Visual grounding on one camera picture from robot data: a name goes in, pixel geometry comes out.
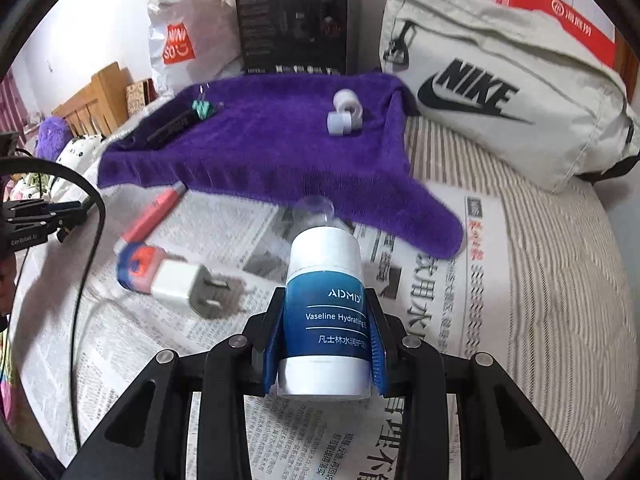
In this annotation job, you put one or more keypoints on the green binder clip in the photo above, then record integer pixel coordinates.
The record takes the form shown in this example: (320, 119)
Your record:
(201, 109)

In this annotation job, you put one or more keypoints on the white dotted pillow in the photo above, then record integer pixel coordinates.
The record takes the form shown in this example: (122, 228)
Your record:
(80, 150)

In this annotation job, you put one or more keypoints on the black gold tube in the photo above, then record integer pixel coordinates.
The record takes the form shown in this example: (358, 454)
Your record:
(175, 130)

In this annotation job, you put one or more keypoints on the grey waist bag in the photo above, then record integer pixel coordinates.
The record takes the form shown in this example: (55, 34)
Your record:
(550, 85)

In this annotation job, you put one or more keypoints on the brown wooden headboard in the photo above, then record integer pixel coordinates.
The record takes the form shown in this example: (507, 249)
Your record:
(630, 60)

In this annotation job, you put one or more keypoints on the small white bottle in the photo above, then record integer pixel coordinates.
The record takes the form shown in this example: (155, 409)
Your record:
(339, 124)

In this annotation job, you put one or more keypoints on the brown patterned box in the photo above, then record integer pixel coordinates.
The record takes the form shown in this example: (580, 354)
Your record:
(137, 95)

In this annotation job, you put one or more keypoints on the white blue lotion bottle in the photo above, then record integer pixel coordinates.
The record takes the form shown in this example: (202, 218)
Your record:
(325, 270)

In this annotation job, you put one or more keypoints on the small white roll pair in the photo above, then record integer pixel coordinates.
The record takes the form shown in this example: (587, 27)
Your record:
(349, 105)

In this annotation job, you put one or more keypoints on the pink pen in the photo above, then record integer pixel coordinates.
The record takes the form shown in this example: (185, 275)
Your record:
(155, 210)

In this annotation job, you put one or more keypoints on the clear plastic cap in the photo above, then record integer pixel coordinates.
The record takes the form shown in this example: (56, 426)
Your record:
(315, 210)

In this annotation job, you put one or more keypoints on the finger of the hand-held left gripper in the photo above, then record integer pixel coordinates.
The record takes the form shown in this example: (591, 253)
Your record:
(65, 221)
(65, 206)

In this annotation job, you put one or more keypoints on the white plastic shopping bag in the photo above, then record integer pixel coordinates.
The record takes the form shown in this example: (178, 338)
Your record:
(210, 10)

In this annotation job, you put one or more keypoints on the newspaper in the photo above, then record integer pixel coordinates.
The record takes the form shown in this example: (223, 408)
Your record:
(150, 340)

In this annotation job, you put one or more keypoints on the purple towel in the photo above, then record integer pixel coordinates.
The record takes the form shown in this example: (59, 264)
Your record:
(275, 160)

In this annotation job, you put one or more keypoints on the white charger plug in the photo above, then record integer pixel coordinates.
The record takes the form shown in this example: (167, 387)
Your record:
(177, 285)

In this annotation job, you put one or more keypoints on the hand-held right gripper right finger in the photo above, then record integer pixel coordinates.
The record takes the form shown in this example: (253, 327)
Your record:
(376, 360)

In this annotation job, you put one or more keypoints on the purple plush toy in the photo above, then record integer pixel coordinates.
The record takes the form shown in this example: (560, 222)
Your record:
(52, 135)

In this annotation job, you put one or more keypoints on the black headset box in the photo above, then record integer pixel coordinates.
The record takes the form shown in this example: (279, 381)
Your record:
(260, 20)

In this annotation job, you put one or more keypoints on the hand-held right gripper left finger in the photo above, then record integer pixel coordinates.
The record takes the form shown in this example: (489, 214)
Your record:
(274, 340)

